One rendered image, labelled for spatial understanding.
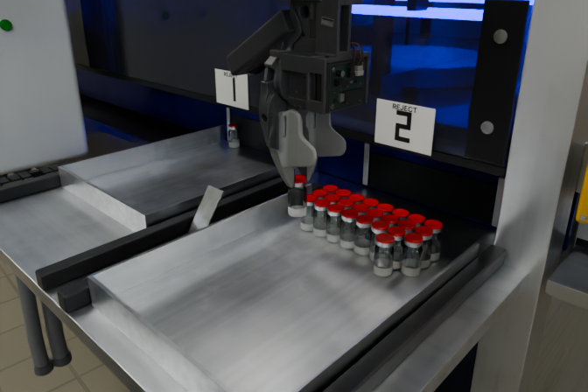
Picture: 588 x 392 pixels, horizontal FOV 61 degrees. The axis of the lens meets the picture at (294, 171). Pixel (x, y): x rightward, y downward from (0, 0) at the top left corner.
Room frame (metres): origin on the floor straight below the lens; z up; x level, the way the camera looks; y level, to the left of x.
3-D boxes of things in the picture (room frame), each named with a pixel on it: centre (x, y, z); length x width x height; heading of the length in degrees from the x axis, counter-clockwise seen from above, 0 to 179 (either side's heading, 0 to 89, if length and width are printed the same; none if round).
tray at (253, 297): (0.47, 0.00, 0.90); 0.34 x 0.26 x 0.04; 136
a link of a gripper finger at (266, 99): (0.51, 0.01, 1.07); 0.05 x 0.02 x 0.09; 136
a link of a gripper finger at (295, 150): (0.50, 0.00, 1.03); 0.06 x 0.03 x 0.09; 46
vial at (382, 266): (0.50, -0.10, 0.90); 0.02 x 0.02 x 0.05
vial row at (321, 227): (0.55, -0.08, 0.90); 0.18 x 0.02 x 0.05; 46
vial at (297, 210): (0.53, 0.00, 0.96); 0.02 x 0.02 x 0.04
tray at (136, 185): (0.79, 0.17, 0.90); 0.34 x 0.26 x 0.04; 137
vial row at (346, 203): (0.57, -0.09, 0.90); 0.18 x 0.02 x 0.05; 47
